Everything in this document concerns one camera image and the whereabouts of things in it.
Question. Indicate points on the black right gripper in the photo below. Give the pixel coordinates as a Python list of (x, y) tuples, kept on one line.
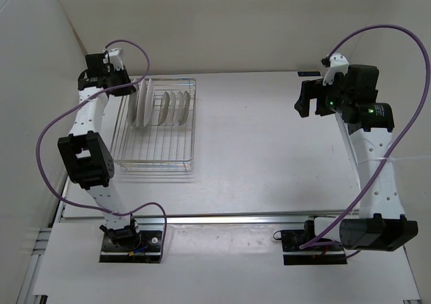
[(314, 89)]

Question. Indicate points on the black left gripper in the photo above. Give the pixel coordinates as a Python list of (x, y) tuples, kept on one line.
[(122, 73)]

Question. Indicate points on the orange sunburst ceramic plate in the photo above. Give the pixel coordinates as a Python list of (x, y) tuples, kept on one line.
[(132, 104)]

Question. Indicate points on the green band ceramic plate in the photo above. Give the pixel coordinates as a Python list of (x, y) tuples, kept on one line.
[(141, 103)]

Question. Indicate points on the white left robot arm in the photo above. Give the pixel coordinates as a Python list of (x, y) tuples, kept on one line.
[(83, 151)]

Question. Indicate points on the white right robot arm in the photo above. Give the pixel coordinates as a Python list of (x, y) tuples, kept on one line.
[(350, 94)]

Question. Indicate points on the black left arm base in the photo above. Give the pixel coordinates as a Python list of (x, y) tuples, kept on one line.
[(146, 248)]

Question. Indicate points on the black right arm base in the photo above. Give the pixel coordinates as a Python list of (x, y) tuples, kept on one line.
[(323, 253)]

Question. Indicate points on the dark blue label sticker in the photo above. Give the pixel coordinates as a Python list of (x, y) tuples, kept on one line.
[(309, 73)]

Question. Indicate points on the green rim dotted plate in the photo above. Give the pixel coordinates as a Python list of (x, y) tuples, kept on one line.
[(149, 103)]

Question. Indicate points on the clear glass plate front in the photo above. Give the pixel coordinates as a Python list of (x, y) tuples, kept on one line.
[(164, 107)]

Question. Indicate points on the clear glass plate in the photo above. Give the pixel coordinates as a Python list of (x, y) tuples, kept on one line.
[(164, 107), (171, 109), (183, 107)]

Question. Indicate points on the clear glass plate middle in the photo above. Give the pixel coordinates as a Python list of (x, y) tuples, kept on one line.
[(171, 109)]

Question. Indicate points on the clear glass plate back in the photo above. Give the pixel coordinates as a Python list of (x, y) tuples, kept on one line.
[(183, 107)]

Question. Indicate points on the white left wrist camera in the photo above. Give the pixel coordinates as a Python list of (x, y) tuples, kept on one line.
[(114, 57)]

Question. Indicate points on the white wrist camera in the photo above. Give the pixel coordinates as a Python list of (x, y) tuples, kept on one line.
[(336, 63), (114, 57)]

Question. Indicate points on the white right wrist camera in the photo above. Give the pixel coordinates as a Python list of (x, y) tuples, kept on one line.
[(336, 63)]

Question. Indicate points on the silver wire dish rack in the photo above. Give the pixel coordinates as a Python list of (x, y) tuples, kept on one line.
[(156, 147)]

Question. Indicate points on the aluminium mounting rail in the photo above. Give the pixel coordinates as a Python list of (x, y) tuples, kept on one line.
[(210, 219)]

